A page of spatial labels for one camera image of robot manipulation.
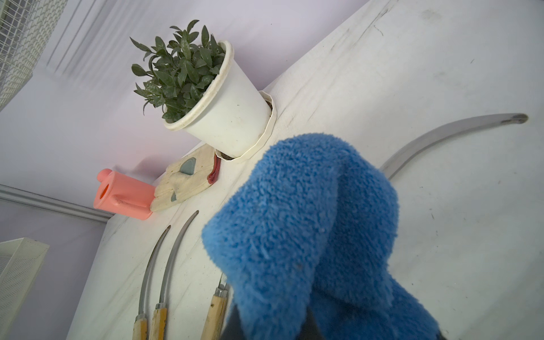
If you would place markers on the blue microfibre rag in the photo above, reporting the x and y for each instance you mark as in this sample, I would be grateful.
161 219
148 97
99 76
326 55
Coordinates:
305 244

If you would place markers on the potted green plant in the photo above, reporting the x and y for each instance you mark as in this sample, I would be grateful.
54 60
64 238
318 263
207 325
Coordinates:
199 87

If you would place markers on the pink watering can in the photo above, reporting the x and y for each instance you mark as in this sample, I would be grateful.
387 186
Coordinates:
121 194

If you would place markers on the lower white mesh shelf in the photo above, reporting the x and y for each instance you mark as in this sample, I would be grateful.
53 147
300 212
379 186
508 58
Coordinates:
21 261

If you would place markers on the white wire wall basket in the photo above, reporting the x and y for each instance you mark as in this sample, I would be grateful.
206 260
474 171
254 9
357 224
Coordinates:
26 27

